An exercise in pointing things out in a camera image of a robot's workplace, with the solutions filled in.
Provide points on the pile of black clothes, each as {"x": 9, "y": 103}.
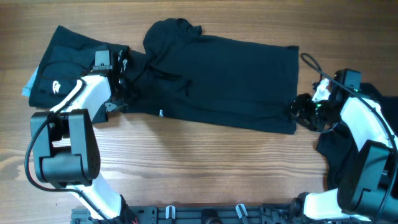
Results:
{"x": 338, "y": 145}

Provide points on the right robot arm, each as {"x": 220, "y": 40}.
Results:
{"x": 368, "y": 192}

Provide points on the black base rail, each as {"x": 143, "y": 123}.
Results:
{"x": 264, "y": 214}

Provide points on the folded black shirt with logo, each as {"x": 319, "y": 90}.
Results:
{"x": 74, "y": 74}

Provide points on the folded grey garment underneath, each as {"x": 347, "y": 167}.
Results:
{"x": 26, "y": 90}

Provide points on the black polo shirt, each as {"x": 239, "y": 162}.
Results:
{"x": 188, "y": 75}

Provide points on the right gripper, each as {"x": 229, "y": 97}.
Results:
{"x": 308, "y": 111}

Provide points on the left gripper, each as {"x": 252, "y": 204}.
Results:
{"x": 112, "y": 105}

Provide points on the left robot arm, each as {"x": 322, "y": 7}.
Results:
{"x": 63, "y": 155}

